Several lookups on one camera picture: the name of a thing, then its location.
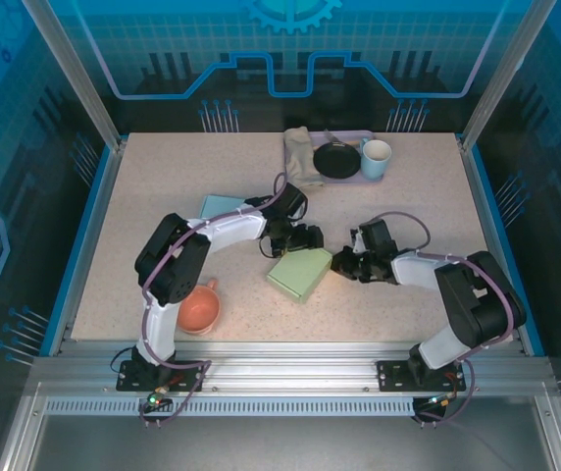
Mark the green paper box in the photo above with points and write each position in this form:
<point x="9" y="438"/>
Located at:
<point x="300" y="272"/>

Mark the blue paper box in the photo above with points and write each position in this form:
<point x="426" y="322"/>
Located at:
<point x="219" y="206"/>

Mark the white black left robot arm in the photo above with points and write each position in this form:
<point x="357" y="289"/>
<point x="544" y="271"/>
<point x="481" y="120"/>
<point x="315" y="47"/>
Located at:
<point x="172" y="260"/>

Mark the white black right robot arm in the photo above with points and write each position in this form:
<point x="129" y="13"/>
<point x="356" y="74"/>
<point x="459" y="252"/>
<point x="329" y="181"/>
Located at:
<point x="476" y="299"/>

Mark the beige folded cloth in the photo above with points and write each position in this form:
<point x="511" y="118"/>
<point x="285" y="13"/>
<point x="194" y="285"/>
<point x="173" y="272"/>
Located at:
<point x="300" y="157"/>

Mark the black plate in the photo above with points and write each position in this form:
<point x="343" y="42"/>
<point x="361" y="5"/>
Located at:
<point x="337" y="159"/>

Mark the light blue mug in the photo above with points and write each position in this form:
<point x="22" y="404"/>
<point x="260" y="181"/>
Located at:
<point x="374" y="164"/>

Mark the purple tray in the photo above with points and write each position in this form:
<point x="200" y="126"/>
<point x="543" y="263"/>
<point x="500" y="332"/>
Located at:
<point x="344" y="133"/>

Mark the orange cup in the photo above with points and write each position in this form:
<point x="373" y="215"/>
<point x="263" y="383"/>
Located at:
<point x="202" y="311"/>

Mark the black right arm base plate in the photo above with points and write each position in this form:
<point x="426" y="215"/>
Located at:
<point x="393" y="375"/>

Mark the aluminium mounting rail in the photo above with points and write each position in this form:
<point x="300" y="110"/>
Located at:
<point x="290" y="363"/>

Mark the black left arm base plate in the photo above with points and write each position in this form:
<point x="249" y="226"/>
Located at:
<point x="187" y="375"/>

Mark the aluminium frame post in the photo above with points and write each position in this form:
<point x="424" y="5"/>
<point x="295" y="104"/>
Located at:
<point x="72" y="73"/>
<point x="501" y="73"/>

